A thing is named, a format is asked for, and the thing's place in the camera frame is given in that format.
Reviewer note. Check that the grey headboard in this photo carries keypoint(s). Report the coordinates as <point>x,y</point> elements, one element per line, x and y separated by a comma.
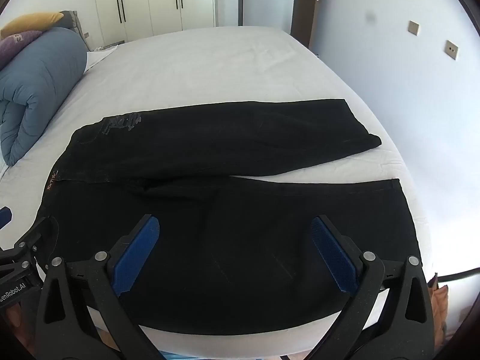
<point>70,20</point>

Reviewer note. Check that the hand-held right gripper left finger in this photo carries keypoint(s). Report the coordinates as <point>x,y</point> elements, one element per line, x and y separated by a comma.
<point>137,255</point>

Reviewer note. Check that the black pants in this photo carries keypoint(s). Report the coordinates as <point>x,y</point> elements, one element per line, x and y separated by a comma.
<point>225,232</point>

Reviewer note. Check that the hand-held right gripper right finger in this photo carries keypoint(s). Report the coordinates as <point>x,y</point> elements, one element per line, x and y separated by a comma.
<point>333,255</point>

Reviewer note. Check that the white bed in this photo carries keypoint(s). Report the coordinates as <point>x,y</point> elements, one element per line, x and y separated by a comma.
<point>225,67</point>

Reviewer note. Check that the rolled blue duvet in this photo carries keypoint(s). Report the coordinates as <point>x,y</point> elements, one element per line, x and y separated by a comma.
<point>37,75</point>

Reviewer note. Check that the orange cloth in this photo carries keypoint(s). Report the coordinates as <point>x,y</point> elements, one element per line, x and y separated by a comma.
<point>440,300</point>

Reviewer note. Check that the white wardrobe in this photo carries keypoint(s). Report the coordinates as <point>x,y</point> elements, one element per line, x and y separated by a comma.
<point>150,0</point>

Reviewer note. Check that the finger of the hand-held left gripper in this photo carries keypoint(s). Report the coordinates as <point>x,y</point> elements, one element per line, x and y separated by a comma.
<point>26,249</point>
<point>5,217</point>

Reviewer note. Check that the dark brown door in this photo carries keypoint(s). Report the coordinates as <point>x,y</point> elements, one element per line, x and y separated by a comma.
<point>303,18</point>

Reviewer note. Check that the beige wall socket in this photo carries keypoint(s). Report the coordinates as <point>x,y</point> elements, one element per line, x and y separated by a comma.
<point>451,50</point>

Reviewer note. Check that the yellow pillow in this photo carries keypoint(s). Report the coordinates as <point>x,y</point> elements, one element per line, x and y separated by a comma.
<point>33,20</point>

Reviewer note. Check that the beige blank wall plate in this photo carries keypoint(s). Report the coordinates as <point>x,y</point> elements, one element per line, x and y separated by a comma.
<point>413,28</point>

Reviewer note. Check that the purple blanket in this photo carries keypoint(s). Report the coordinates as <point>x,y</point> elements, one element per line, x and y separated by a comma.
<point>15,43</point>

